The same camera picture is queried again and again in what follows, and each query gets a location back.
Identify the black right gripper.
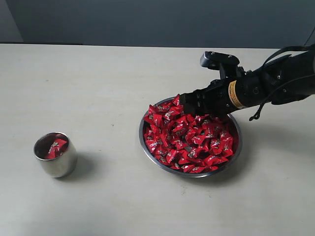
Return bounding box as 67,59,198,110
179,74,268,117

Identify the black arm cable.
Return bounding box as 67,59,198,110
248,44,315,121

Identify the steel cup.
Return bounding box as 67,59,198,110
33,132,77,178

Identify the pile of red candies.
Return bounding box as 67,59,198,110
143,94,234,174

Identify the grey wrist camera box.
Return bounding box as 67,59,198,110
199,51,245,80

